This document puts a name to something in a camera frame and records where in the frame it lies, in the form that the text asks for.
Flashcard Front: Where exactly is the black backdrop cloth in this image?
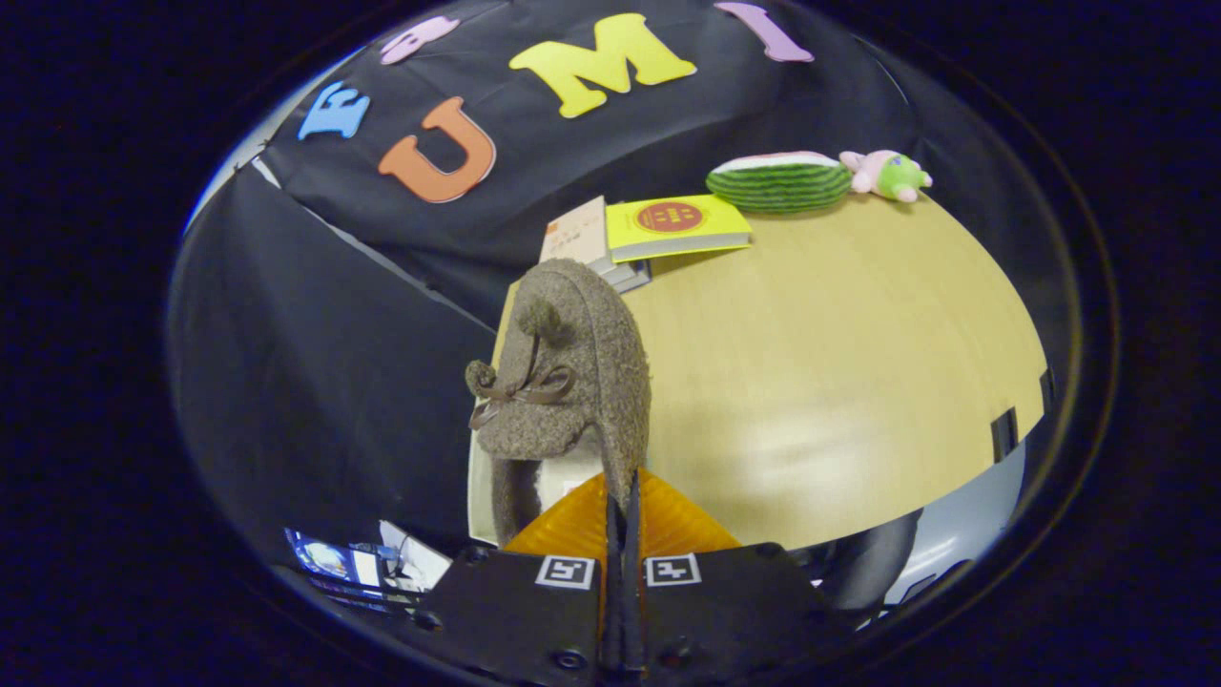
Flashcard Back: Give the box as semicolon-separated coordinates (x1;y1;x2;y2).
172;0;1079;564

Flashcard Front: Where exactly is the black table clamp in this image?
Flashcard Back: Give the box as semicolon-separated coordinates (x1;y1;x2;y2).
990;407;1020;465

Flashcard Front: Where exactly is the white paper sheet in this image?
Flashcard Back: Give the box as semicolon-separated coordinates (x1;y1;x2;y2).
379;520;452;593

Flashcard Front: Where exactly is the brown fuzzy shoe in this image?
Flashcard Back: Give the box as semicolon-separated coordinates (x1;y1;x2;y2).
465;258;653;547

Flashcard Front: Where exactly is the watermelon slice plush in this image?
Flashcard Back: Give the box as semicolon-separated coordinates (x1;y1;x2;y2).
706;151;853;214

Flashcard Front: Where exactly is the cream fabric storage box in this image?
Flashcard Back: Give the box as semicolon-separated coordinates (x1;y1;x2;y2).
466;420;607;547

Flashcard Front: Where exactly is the yellow book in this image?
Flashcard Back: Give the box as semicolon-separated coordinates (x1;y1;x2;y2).
606;194;754;263

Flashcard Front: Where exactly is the pink and green plush toy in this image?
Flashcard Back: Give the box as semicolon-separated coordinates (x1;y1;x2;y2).
839;149;934;204

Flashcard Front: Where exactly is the beige book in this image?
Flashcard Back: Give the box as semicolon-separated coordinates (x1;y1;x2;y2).
540;196;611;268

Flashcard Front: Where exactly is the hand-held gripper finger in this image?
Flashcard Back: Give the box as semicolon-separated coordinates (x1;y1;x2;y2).
625;468;833;683
415;469;626;683

